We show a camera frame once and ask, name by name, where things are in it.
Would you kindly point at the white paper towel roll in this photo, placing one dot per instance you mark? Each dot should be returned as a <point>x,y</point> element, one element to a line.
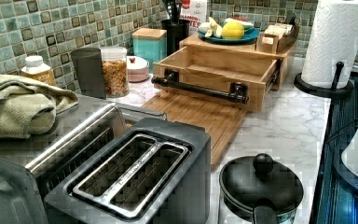
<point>333,39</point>

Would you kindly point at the cinnamon bites cereal box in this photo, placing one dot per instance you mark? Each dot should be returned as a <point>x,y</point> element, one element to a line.
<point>196,12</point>

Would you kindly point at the wooden drawer cabinet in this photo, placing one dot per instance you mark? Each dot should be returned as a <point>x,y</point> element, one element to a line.
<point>286,57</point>

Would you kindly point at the wooden tea bag box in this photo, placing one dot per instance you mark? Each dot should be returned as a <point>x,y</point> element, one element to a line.
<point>277,37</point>

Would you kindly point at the white-capped spice bottle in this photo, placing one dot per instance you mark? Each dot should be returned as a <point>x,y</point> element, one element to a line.
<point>35,68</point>

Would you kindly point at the beige folded towel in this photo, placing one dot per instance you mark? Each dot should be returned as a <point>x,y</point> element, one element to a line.
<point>29,107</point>

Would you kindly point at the toy watermelon slice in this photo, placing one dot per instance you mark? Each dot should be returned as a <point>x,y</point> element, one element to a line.
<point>246,24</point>

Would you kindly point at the dark grey cup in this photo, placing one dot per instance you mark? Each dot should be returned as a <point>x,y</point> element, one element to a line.
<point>89,71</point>

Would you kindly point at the black two-slot toaster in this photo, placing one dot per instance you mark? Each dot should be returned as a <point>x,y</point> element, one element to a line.
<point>157,172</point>

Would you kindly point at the bamboo cutting board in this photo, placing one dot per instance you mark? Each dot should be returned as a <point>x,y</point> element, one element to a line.
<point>221,122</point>

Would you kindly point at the clear pasta jar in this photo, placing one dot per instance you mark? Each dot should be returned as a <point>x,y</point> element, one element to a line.
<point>115,71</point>

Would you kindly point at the black paper towel holder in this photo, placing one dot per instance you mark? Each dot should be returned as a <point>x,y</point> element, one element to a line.
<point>333,92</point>

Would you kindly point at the pink white lidded bowl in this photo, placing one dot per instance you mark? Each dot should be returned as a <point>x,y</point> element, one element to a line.
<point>138,69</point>

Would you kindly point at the black utensil holder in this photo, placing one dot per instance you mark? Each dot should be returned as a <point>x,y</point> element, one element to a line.
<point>176,32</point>

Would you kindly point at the teal canister wooden lid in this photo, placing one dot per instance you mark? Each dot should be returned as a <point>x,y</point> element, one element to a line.
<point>150,44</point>

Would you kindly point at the teal plate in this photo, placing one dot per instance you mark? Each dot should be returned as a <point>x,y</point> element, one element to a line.
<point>250,36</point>

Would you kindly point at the yellow toy lemon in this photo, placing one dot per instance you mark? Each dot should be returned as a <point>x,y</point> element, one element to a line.
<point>233,30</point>

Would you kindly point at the wooden drawer with black handle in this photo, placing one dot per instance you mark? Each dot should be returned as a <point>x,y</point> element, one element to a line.
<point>224,76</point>

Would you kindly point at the peeled toy banana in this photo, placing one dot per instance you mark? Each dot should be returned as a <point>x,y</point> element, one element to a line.
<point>211,28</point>

